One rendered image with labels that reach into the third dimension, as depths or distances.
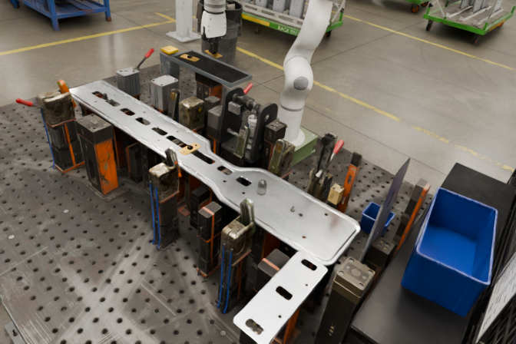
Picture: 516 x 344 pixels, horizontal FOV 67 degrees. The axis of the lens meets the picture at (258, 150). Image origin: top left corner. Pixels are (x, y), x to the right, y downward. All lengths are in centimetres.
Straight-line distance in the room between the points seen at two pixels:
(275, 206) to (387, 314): 46
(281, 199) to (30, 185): 110
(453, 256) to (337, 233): 32
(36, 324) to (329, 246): 90
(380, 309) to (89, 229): 108
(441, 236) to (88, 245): 119
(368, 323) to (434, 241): 37
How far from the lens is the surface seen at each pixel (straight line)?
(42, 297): 148
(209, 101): 159
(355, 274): 106
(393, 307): 107
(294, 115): 184
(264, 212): 123
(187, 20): 546
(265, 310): 101
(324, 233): 121
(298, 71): 168
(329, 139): 122
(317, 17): 167
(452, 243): 130
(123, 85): 192
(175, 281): 143
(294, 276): 108
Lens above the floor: 185
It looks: 35 degrees down
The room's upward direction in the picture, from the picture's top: 7 degrees clockwise
